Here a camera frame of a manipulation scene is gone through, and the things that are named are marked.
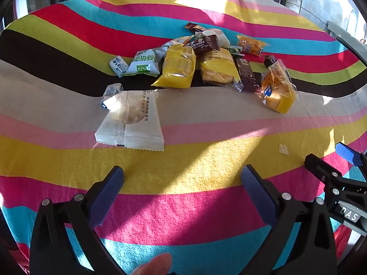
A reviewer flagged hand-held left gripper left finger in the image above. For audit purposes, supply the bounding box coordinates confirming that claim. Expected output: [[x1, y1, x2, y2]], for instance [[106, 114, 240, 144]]
[[30, 165, 127, 275]]

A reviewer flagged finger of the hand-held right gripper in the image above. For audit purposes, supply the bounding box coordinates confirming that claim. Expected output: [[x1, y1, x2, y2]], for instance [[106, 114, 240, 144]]
[[335, 142, 367, 168], [304, 154, 343, 190]]

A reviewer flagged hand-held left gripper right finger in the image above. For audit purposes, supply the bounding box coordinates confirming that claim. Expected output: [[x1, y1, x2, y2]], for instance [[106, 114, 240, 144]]
[[241, 165, 337, 275]]

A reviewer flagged translucent white cracker packet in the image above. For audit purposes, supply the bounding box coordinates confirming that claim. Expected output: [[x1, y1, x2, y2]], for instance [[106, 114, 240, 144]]
[[95, 90, 165, 152]]

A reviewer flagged small blue white candy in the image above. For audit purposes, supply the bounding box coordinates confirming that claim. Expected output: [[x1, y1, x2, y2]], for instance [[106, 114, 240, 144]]
[[109, 56, 130, 78], [100, 83, 124, 111]]

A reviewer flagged yellow cake packet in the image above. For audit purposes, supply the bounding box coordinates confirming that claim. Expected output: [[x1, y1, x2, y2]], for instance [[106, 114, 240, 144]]
[[200, 48, 241, 87], [151, 44, 197, 89]]

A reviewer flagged person's left hand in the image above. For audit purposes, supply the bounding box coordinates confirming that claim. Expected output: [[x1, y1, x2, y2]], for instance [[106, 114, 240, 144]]
[[133, 253, 172, 275]]

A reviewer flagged striped colourful tablecloth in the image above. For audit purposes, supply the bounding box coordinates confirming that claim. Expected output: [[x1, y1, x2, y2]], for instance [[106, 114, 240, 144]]
[[0, 0, 367, 275]]

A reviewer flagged orange bread packet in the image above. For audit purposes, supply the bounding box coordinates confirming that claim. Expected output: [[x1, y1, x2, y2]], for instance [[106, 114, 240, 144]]
[[236, 35, 268, 55], [260, 59, 299, 113]]

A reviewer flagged white counter ledge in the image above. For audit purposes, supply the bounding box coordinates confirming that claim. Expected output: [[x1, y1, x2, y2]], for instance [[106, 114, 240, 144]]
[[327, 21, 367, 46]]

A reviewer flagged white green snack packet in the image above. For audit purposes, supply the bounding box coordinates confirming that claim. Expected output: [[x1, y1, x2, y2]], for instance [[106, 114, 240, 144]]
[[126, 47, 168, 76]]

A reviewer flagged crumpled white packet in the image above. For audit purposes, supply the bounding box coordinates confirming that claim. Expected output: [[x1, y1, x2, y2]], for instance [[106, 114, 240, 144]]
[[201, 28, 230, 49]]

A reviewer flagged white yellow snack packet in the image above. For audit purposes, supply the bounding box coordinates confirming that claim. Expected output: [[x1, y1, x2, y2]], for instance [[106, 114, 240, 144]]
[[163, 35, 195, 48]]

